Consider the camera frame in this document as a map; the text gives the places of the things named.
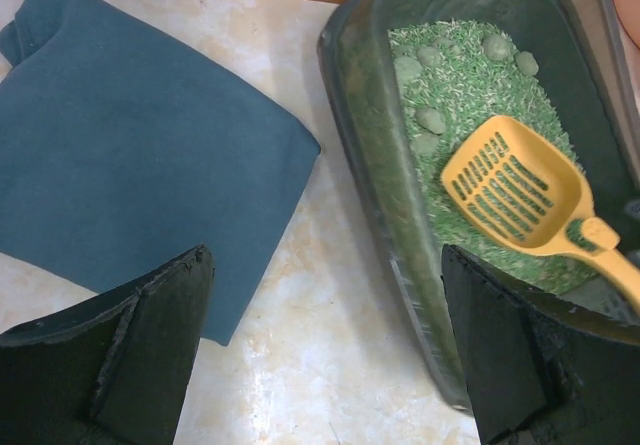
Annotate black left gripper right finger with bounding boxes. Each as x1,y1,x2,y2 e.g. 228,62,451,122
441,245,639,444

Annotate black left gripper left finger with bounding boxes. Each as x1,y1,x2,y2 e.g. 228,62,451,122
1,245,214,444

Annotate yellow litter scoop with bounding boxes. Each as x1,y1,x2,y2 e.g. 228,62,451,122
441,115,639,308

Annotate dark grey litter box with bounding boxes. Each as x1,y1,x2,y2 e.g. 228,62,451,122
318,0,639,413

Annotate green cat litter pellets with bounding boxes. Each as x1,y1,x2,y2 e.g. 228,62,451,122
388,21,597,295

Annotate dark teal folded cloth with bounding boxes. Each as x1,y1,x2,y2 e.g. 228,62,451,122
1,0,320,345

